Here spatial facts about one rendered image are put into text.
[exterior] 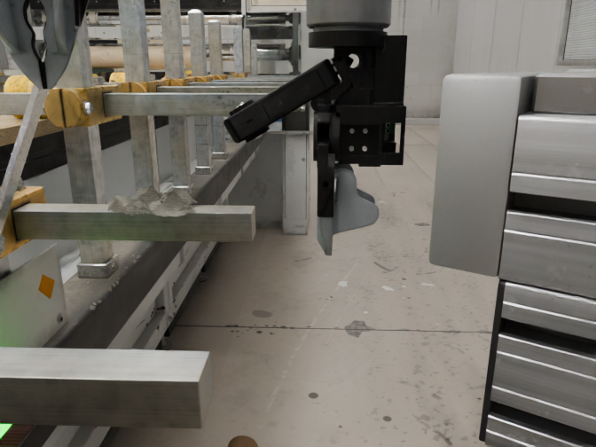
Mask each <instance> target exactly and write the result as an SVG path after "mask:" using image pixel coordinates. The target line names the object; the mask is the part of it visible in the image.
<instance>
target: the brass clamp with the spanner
mask: <svg viewBox="0 0 596 447"><path fill-rule="evenodd" d="M28 203H36V204H46V199H45V194H44V188H43V187H39V186H26V189H24V190H21V191H16V192H15V194H14V197H13V200H12V204H11V207H10V210H9V213H8V216H7V218H6V221H5V224H4V228H3V231H2V234H3V235H4V238H5V249H4V251H3V253H2V254H1V255H0V259H2V258H3V257H5V256H6V255H8V254H9V253H11V252H13V251H14V250H16V249H18V248H19V247H22V246H23V245H25V244H27V243H28V242H29V241H30V240H31V239H18V238H17V233H16V228H15V222H14V217H13V210H15V209H17V208H20V207H23V206H25V205H27V204H28Z"/></svg>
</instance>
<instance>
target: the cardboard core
mask: <svg viewBox="0 0 596 447"><path fill-rule="evenodd" d="M228 447H258V445H257V443H256V441H255V440H254V439H253V438H251V437H249V436H245V435H239V436H236V437H234V438H232V439H231V440H230V442H229V444H228Z"/></svg>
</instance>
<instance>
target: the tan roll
mask: <svg viewBox="0 0 596 447"><path fill-rule="evenodd" d="M148 53H149V65H150V69H165V64H164V52H163V46H148ZM183 55H184V66H185V67H187V69H192V66H191V51H190V46H183ZM222 55H223V61H234V54H222ZM90 58H91V66H92V69H124V61H123V52H122V46H90Z"/></svg>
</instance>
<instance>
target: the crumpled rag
mask: <svg viewBox="0 0 596 447"><path fill-rule="evenodd" d="M194 202H195V204H196V203H197V202H198V201H196V200H194V199H193V198H192V197H191V196H190V195H189V194H188V193H187V192H186V191H185V190H177V189H173V188H170V189H169V190H168V191H166V192H164V193H162V192H159V193H157V192H156V190H155V189H154V188H153V186H152V185H151V186H149V187H148V188H143V187H140V188H139V189H138V190H137V192H136V194H135V195H134V196H133V197H132V198H131V197H129V196H128V195H124V196H122V197H120V196H118V195H116V196H115V197H114V198H113V199H112V200H111V201H110V202H109V206H108V211H110V210H112V211H114V212H117V213H118V212H121V213H125V215H127V214H128V215H129V214H130V215H131V216H133V215H134V213H135V214H137V215H138V213H139V214H140V215H141V213H142V214H144V212H145V213H146V214H148V215H150V214H152V215H153V214H156V215H157V216H164V217H165V216H174V217H176V216H178V217H179V216H181V215H185V214H186V213H190V212H196V209H194V208H192V207H191V206H189V204H191V205H192V203H194ZM190 214H191V213H190Z"/></svg>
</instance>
